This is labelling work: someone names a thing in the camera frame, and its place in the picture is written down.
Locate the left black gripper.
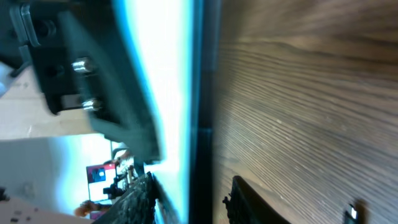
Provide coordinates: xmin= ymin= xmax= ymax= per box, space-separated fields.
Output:
xmin=1 ymin=1 xmax=161 ymax=164

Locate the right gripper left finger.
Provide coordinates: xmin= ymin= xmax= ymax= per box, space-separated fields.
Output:
xmin=93 ymin=172 xmax=180 ymax=224

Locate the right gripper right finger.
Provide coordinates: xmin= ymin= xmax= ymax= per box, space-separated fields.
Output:
xmin=222 ymin=175 xmax=290 ymax=224

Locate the Samsung Galaxy smartphone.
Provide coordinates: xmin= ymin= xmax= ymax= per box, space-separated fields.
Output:
xmin=114 ymin=0 xmax=221 ymax=223

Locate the background monitor screen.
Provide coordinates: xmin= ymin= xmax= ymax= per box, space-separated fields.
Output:
xmin=86 ymin=164 xmax=116 ymax=202

